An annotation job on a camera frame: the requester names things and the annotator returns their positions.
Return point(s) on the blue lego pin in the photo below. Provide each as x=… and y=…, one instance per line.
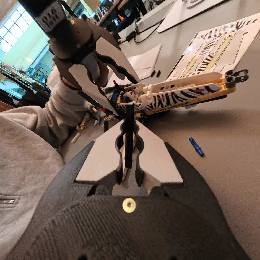
x=196, y=146

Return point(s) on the person's left forearm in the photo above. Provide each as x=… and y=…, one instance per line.
x=59, y=113

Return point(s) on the zebra striped lego helicopter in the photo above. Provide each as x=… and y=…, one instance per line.
x=182, y=95

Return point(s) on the white tablet stand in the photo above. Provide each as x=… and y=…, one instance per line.
x=182, y=14

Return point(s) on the black lego pin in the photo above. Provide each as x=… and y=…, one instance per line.
x=158, y=73
x=153, y=73

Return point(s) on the short white lego beam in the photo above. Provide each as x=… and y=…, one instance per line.
x=75, y=138

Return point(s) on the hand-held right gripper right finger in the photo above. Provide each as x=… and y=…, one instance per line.
x=160, y=162

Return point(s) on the lego instruction booklet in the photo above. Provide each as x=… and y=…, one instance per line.
x=146, y=61

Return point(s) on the pile of loose lego pieces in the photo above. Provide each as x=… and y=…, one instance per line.
x=95, y=119

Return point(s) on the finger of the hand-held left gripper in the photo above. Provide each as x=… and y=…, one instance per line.
x=87, y=85
x=119, y=59

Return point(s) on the person's left hand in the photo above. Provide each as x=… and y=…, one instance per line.
x=104, y=75

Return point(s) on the long black lego beam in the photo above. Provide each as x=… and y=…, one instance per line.
x=129, y=138

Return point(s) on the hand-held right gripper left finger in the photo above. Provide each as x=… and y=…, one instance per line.
x=97, y=162

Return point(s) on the zebra sticker sheet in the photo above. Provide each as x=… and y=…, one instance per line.
x=223, y=44

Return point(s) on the white lego skid assembly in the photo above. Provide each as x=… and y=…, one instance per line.
x=124, y=160

